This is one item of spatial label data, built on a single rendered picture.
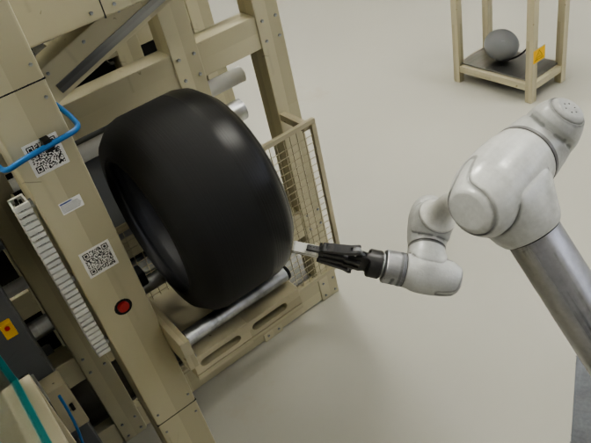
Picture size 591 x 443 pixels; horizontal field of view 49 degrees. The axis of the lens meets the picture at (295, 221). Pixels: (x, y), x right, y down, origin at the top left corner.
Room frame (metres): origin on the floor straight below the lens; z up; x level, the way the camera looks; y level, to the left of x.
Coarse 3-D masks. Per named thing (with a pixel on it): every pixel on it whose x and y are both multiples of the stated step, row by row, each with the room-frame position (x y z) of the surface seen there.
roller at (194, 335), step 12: (276, 276) 1.35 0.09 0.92; (288, 276) 1.36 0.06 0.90; (264, 288) 1.32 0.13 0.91; (240, 300) 1.29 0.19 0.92; (252, 300) 1.30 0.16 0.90; (216, 312) 1.27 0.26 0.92; (228, 312) 1.27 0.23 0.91; (240, 312) 1.28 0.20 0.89; (204, 324) 1.24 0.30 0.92; (216, 324) 1.24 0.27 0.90; (192, 336) 1.21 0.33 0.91; (204, 336) 1.22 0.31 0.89
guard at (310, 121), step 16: (272, 144) 1.94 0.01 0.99; (272, 160) 1.94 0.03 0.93; (320, 160) 2.03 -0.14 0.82; (320, 176) 2.03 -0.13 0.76; (304, 192) 1.99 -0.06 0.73; (320, 240) 2.00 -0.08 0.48; (336, 240) 2.02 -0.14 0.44; (144, 256) 1.67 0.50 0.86; (304, 256) 1.96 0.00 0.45; (320, 272) 1.99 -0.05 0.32; (304, 288) 1.93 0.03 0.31
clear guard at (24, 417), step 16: (0, 368) 0.78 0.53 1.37; (0, 384) 0.66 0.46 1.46; (16, 384) 0.83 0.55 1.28; (0, 400) 0.57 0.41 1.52; (16, 400) 0.70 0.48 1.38; (0, 416) 0.50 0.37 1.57; (16, 416) 0.60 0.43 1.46; (32, 416) 0.74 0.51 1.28; (0, 432) 0.44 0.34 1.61; (16, 432) 0.51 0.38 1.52; (32, 432) 0.62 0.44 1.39
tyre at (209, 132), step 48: (192, 96) 1.46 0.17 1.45; (144, 144) 1.32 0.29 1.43; (192, 144) 1.30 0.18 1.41; (240, 144) 1.31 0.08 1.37; (144, 192) 1.27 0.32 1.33; (192, 192) 1.21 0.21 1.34; (240, 192) 1.23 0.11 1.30; (144, 240) 1.50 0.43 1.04; (192, 240) 1.17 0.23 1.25; (240, 240) 1.18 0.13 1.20; (288, 240) 1.26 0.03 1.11; (192, 288) 1.21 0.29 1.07; (240, 288) 1.19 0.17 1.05
